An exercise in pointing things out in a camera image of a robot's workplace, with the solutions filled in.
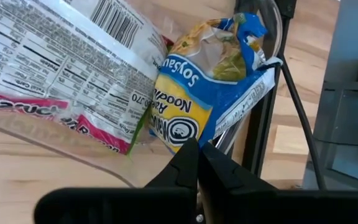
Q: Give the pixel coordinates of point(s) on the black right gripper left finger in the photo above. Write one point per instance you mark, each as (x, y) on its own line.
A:
(120, 205)

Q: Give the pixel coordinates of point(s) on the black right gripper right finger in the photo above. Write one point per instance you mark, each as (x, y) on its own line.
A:
(259, 205)

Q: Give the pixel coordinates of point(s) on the blue yellow ramen packet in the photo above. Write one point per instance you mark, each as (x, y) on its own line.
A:
(182, 90)

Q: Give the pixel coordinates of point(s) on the pink green ramen packet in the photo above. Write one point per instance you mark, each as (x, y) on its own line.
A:
(57, 62)

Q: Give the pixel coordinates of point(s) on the clear plastic container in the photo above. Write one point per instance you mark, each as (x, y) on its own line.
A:
(104, 155)

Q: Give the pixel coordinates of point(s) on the black aluminium table frame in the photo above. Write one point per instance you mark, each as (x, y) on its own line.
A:
(261, 124)

